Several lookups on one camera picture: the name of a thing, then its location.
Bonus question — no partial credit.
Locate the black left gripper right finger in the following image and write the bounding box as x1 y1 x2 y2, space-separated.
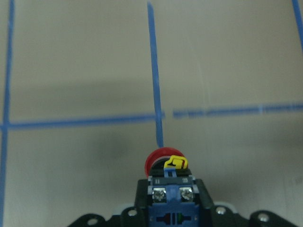
195 179 294 227

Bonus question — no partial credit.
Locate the red emergency stop button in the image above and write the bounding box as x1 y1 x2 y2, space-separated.
144 147 200 227

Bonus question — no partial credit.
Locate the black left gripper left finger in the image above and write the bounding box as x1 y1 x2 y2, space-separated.
68 179 150 227

